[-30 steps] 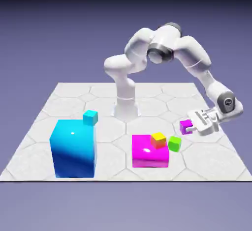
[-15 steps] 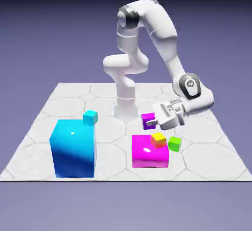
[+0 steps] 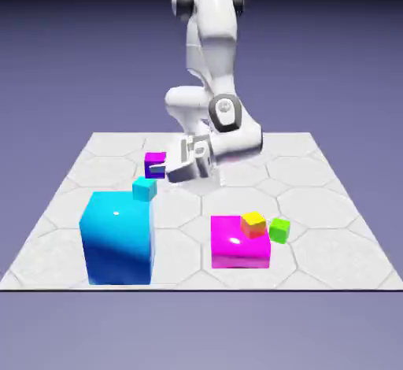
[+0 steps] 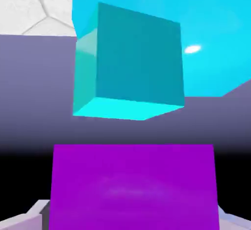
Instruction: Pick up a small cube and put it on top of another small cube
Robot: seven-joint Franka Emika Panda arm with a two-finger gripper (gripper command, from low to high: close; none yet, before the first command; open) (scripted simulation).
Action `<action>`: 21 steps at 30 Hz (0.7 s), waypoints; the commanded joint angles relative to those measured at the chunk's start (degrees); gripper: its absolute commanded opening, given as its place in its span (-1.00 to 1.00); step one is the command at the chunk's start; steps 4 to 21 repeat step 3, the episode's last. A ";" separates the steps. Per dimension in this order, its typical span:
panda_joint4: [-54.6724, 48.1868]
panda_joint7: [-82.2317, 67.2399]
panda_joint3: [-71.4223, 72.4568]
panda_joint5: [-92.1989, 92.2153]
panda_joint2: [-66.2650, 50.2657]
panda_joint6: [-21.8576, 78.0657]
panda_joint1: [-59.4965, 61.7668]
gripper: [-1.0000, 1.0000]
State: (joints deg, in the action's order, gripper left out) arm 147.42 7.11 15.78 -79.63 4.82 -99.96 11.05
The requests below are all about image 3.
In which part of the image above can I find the large magenta box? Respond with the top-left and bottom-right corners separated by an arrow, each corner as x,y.
209,214 -> 272,270

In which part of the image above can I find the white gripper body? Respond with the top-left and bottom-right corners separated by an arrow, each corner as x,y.
165,143 -> 202,184

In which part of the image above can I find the small cyan cube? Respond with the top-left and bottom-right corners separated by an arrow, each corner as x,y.
131,176 -> 158,203

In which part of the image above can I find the small yellow cube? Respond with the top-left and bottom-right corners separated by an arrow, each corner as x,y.
239,211 -> 268,240

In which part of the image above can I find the large cyan box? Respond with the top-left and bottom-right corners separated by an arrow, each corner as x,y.
78,191 -> 156,286

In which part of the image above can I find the small purple cube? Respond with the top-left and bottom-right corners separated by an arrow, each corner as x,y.
143,151 -> 168,180

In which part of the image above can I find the small green cube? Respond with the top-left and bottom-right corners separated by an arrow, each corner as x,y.
268,217 -> 291,245

